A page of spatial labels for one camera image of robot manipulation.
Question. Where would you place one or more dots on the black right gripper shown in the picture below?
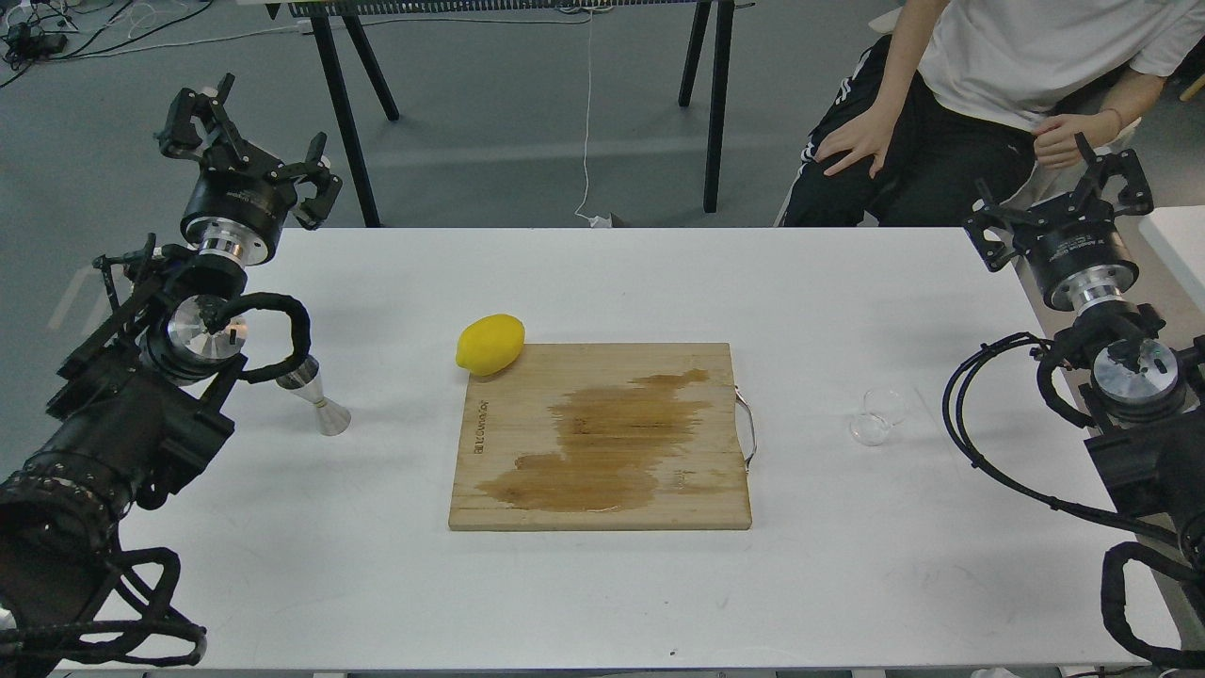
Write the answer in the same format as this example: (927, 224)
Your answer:
(1079, 263)

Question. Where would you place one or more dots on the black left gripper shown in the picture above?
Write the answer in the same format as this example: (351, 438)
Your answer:
(233, 214)

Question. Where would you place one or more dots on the steel jigger measuring cup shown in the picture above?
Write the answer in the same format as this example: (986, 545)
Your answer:
(331, 418)

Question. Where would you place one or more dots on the clear glass cup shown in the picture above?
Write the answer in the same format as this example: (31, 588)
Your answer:
(881, 411)

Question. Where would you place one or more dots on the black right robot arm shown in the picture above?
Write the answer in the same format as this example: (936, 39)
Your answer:
(1109, 371)

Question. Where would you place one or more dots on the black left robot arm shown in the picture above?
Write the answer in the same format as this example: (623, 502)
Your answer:
(140, 411)

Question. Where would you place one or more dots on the person's left hand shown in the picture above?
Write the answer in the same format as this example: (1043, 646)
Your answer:
(1055, 138)

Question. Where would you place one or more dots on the person's right hand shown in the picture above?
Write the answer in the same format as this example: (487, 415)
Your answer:
(868, 136)

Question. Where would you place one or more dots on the white side table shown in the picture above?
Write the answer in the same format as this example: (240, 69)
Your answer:
(1176, 234)

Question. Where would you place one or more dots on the seated person white shirt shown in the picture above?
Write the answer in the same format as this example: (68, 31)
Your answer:
(972, 80)

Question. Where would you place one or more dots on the yellow lemon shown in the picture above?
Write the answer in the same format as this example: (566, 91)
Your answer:
(490, 344)

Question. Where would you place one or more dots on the wooden cutting board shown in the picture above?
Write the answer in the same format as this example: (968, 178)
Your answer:
(587, 437)

